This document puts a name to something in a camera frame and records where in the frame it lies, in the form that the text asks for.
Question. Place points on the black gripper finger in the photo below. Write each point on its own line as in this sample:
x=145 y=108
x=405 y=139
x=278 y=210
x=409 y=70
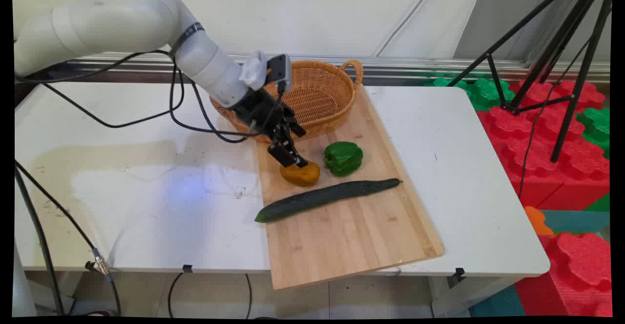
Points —
x=295 y=124
x=285 y=151

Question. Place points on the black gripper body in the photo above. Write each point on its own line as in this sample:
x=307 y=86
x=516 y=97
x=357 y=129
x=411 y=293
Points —
x=259 y=109

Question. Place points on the long dark green cucumber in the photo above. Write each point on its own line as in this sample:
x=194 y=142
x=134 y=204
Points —
x=322 y=198

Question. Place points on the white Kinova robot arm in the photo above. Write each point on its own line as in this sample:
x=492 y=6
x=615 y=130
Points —
x=122 y=26

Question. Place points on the yellow orange vegetable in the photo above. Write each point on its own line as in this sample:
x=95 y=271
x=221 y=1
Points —
x=302 y=174

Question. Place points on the woven wicker basket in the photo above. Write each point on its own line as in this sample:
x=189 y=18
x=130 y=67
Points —
x=320 y=94

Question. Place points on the green bell pepper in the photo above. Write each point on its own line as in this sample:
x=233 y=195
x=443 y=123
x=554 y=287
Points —
x=343 y=158

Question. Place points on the wooden cutting board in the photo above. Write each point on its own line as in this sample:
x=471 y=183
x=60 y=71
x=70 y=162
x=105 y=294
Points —
x=351 y=238

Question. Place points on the green foam block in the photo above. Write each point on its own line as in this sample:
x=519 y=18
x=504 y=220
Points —
x=481 y=92
x=596 y=129

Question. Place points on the white table leg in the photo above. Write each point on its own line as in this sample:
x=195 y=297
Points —
x=464 y=297

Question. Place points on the large red foam block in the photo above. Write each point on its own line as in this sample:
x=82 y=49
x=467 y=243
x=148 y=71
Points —
x=537 y=143

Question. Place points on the orange foam piece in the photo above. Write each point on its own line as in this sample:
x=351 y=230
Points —
x=536 y=220

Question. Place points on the black tripod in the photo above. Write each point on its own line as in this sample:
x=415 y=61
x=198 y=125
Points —
x=569 y=70

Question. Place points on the teal foam mat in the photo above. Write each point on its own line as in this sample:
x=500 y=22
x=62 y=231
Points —
x=578 y=221

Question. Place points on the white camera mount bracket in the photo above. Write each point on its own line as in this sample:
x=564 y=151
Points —
x=253 y=71

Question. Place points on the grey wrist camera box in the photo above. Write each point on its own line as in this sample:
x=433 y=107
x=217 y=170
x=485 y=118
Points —
x=279 y=72

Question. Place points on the aluminium window rail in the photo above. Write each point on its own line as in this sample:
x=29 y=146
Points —
x=415 y=65

